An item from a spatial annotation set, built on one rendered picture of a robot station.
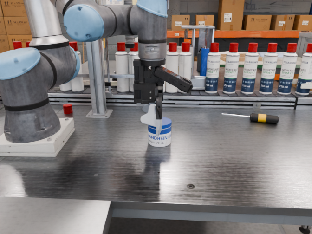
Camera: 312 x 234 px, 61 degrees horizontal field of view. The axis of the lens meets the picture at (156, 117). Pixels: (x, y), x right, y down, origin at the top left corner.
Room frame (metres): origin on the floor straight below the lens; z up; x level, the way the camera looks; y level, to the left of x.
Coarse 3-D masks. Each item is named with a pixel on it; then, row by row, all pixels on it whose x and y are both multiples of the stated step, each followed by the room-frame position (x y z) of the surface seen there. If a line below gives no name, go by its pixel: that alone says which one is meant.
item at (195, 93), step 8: (56, 88) 1.15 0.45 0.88; (88, 88) 1.15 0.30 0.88; (224, 96) 1.03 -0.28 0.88; (232, 96) 1.03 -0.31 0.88; (240, 96) 1.03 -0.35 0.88; (248, 96) 1.03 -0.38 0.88; (256, 96) 1.03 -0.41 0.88; (264, 96) 1.03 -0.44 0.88; (272, 96) 1.03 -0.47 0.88; (280, 96) 1.03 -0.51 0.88; (288, 96) 1.03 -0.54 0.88
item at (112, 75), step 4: (76, 76) 1.07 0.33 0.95; (80, 76) 1.07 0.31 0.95; (84, 76) 1.07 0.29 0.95; (88, 76) 1.07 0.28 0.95; (104, 76) 1.06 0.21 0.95; (112, 76) 1.06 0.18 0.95; (116, 76) 1.06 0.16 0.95; (120, 76) 1.06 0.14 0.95; (124, 76) 1.06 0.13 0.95; (128, 76) 1.06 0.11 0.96; (132, 76) 1.06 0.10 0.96
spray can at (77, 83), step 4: (72, 44) 1.10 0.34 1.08; (76, 44) 1.11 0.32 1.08; (76, 48) 1.10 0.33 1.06; (80, 56) 1.11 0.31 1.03; (80, 60) 1.11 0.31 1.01; (80, 64) 1.10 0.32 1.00; (80, 68) 1.10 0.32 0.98; (80, 72) 1.10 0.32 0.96; (72, 80) 1.09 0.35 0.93; (76, 80) 1.09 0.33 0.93; (80, 80) 1.10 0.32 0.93; (72, 84) 1.09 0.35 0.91; (76, 84) 1.09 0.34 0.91; (80, 84) 1.09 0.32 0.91; (72, 88) 1.09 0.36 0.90; (76, 88) 1.09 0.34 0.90; (80, 88) 1.09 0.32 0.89
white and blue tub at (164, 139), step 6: (162, 120) 0.72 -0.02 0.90; (168, 120) 0.72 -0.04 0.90; (150, 126) 0.69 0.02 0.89; (162, 126) 0.68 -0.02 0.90; (168, 126) 0.69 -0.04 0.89; (150, 132) 0.70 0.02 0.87; (162, 132) 0.68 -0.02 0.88; (168, 132) 0.69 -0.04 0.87; (150, 138) 0.70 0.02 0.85; (156, 138) 0.68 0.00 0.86; (162, 138) 0.68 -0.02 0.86; (168, 138) 0.69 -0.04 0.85; (150, 144) 0.70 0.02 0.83; (156, 144) 0.68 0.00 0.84; (162, 144) 0.68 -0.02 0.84; (168, 144) 0.69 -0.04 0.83
